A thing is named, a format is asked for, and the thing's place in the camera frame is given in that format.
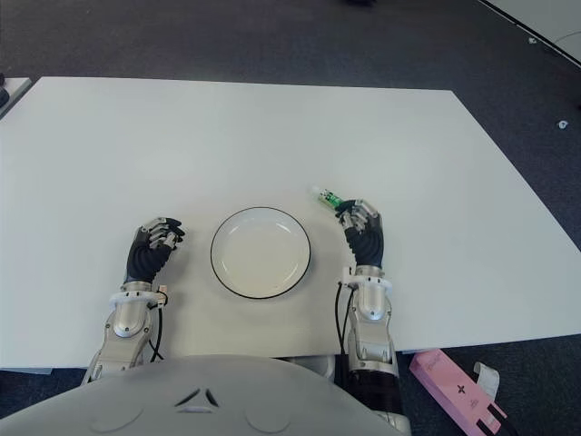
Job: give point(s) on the robot right hand black silver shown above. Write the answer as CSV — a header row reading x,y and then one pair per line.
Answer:
x,y
368,243

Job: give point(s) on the grey robot torso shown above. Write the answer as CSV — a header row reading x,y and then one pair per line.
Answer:
x,y
195,399

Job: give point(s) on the grey side table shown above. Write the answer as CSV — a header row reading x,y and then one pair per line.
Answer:
x,y
16,88

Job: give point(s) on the white plate black rim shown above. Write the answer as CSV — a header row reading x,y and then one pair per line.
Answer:
x,y
261,254

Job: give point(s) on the pink cardboard box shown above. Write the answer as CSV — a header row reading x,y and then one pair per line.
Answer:
x,y
449,381

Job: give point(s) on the robot left hand black silver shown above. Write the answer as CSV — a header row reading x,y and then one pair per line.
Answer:
x,y
143,261

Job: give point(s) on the robot left arm silver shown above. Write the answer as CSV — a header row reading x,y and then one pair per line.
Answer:
x,y
125,318

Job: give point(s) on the robot right arm silver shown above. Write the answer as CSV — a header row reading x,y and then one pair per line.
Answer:
x,y
372,309

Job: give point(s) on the white rounded stand part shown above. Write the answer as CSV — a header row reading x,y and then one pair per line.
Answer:
x,y
315,363

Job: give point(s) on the white paper strip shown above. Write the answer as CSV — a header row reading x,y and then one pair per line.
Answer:
x,y
488,377

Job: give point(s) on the white neighbouring table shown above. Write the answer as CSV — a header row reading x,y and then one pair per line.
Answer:
x,y
544,22

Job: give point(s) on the green white toothpaste tube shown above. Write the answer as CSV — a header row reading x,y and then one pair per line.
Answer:
x,y
327,196

